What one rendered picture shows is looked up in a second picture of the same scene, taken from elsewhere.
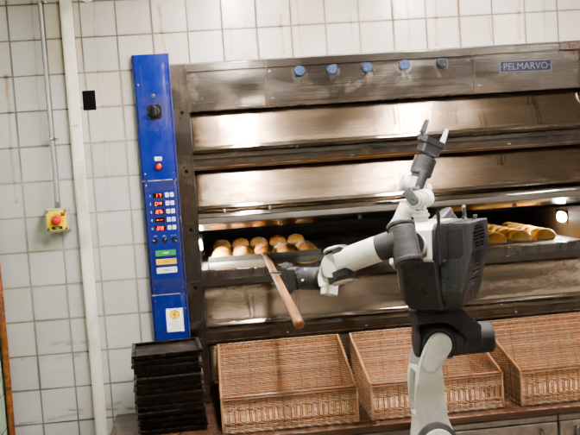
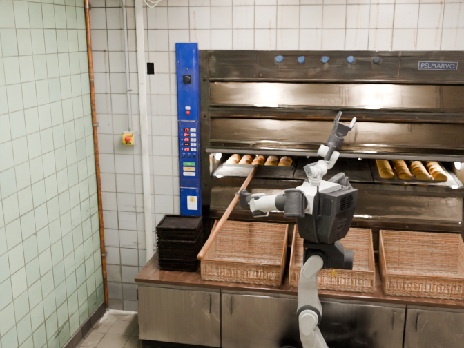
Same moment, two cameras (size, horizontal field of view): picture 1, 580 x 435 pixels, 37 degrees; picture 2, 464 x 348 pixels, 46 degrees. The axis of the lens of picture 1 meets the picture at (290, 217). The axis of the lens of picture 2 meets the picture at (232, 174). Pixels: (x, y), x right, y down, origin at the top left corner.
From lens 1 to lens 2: 1.01 m
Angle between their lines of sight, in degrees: 19
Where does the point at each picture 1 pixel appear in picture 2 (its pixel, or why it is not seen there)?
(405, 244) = (291, 206)
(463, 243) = (332, 208)
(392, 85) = (340, 72)
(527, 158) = (430, 128)
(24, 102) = (114, 66)
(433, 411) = (308, 298)
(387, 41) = (340, 43)
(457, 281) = (326, 230)
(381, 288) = not seen: hidden behind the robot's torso
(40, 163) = (122, 103)
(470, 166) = (388, 130)
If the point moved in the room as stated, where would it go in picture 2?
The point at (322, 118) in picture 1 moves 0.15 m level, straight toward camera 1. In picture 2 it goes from (291, 90) to (286, 92)
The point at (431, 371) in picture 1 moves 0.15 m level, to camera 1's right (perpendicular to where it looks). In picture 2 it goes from (307, 277) to (334, 280)
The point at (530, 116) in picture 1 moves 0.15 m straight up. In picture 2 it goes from (435, 101) to (437, 78)
